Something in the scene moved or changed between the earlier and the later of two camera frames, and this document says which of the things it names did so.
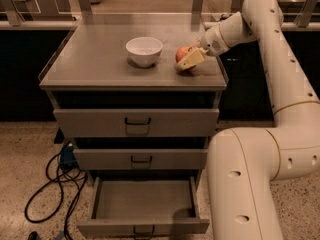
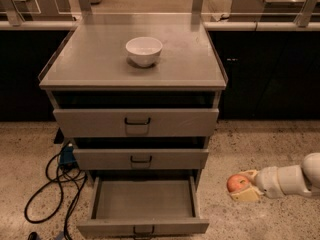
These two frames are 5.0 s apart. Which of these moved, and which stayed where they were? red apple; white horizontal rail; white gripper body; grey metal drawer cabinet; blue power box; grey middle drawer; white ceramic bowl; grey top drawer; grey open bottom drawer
Moved: white gripper body; red apple
Stayed: white horizontal rail; grey open bottom drawer; grey middle drawer; grey metal drawer cabinet; blue power box; grey top drawer; white ceramic bowl
